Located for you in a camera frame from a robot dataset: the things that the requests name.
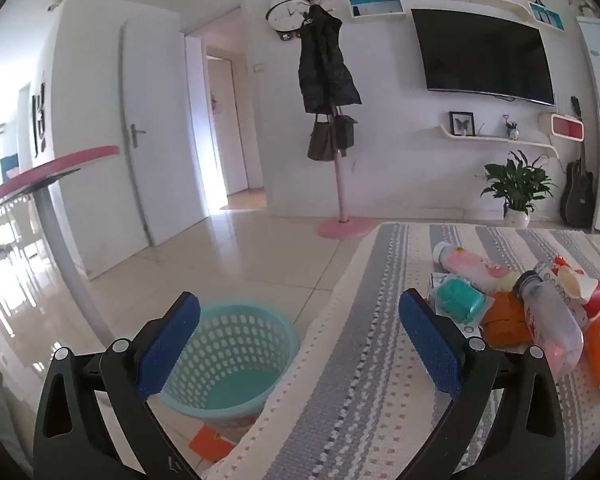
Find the striped woven blanket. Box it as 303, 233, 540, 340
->
202, 220, 600, 480

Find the clear plastic bottle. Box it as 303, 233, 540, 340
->
512, 270, 586, 377

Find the pink drink bottle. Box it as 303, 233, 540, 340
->
432, 241, 521, 293

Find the black guitar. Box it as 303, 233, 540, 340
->
560, 95, 597, 229

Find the white door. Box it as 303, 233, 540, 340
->
121, 16, 212, 248

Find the small blue box shelf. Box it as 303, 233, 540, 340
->
528, 1, 565, 31

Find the black coat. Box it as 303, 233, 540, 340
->
297, 4, 362, 115

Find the wall television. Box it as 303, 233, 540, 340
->
411, 8, 557, 107

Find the pink coat rack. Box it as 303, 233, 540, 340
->
302, 0, 374, 239

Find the butterfly picture frame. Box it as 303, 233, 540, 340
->
448, 111, 476, 137

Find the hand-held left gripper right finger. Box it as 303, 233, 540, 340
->
399, 287, 567, 480

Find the orange card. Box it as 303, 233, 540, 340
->
188, 425, 236, 462

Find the wall clock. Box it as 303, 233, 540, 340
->
266, 0, 312, 42

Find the red snack wrapper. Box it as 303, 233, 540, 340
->
550, 255, 600, 318

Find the pink round table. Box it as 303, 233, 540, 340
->
0, 145, 122, 361

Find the black wall picture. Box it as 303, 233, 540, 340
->
32, 82, 47, 157

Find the teal packet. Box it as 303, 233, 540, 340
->
429, 275, 496, 327

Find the brown bag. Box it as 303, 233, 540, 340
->
307, 113, 335, 162

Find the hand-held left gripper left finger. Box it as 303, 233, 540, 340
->
32, 290, 203, 480

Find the dark bag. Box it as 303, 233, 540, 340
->
332, 107, 358, 152

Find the teal plastic basket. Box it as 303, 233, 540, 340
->
157, 300, 302, 433

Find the potted green plant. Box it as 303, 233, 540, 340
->
477, 149, 557, 229

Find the red white box shelf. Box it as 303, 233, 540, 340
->
538, 112, 585, 142

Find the white wavy wall shelf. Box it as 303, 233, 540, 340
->
434, 125, 561, 159

